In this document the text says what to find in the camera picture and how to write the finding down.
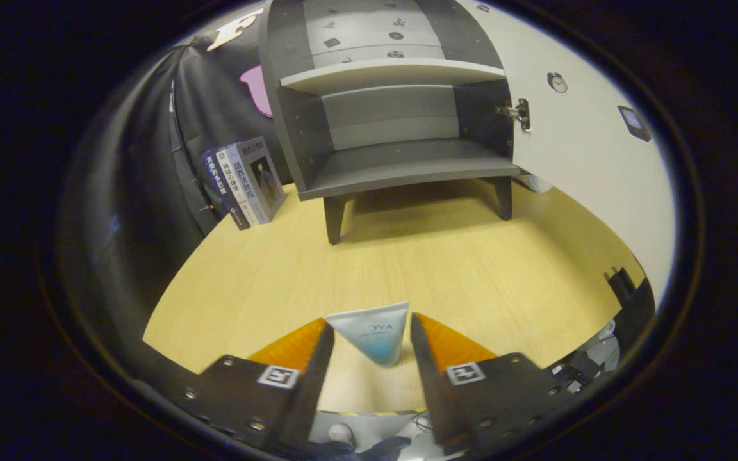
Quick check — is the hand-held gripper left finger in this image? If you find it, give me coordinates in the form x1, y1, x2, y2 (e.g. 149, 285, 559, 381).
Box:
180, 318, 336, 452

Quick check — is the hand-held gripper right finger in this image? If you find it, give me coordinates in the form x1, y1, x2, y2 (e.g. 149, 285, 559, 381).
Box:
410, 312, 575, 455

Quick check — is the white blue tube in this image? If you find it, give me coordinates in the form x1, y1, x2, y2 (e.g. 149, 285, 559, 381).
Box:
324, 302, 410, 368

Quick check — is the white cabinet door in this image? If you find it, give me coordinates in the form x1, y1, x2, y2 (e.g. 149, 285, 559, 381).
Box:
455, 0, 676, 308

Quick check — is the black table clamp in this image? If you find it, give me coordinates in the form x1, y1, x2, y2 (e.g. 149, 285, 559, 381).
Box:
605, 266, 637, 307

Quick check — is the grey book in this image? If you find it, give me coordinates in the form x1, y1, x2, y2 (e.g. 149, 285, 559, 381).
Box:
234, 136, 288, 225

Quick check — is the white blue book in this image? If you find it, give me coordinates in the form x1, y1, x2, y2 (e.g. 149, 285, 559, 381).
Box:
215, 144, 261, 226

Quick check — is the grey cabinet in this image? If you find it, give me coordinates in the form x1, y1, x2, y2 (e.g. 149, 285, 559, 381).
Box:
259, 0, 523, 246

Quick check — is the black backdrop cloth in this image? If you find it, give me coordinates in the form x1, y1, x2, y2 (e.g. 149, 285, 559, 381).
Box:
65, 6, 293, 359

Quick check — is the black backdrop stand pole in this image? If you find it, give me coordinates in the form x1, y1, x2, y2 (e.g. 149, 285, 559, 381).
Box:
169, 80, 219, 222

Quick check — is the metal door hinge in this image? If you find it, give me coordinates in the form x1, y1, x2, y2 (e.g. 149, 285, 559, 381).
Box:
496, 98, 531, 133

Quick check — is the white cabinet shelf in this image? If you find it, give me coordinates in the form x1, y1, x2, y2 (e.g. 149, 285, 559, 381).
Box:
279, 58, 507, 97

